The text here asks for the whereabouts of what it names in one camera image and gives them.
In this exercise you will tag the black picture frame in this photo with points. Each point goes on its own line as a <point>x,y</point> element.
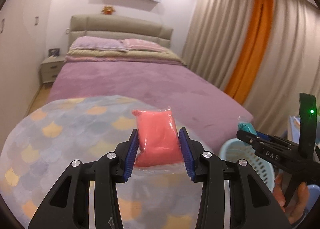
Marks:
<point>55,52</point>

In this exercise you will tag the light blue laundry basket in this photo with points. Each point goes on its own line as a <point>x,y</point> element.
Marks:
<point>234,149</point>

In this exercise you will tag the pink pillow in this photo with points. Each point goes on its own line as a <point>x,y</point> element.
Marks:
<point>142,45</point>

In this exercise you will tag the folded beige quilt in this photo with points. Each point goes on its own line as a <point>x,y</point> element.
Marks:
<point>84,55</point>

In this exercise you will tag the white wardrobe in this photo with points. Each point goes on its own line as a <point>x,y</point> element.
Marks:
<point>23,47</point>

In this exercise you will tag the orange plush toy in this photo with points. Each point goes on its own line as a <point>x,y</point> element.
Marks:
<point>108,10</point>

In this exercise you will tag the beige padded headboard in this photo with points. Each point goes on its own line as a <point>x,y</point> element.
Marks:
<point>119,28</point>

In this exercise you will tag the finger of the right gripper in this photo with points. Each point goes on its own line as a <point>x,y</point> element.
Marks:
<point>263,136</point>

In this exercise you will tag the beige curtain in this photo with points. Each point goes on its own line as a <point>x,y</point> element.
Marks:
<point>290,65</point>

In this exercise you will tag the purple covered bed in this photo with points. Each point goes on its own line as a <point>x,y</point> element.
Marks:
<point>203,108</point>

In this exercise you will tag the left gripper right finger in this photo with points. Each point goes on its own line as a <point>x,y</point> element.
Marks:
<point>252,204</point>

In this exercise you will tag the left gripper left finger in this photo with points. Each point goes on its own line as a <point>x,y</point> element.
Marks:
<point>66,205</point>

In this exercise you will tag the right hand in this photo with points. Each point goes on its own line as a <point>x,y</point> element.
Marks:
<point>295,211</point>

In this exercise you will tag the purple pillow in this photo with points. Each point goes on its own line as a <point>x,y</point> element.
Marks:
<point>98,43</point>

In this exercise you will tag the teal wrapper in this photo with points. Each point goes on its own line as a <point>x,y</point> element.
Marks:
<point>247,127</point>

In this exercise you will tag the beige nightstand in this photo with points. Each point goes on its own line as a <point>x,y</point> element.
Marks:
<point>50,68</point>

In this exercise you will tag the pink plastic packet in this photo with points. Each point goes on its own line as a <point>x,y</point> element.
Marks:
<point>158,138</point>

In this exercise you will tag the orange curtain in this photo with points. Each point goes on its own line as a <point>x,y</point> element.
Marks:
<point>252,52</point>

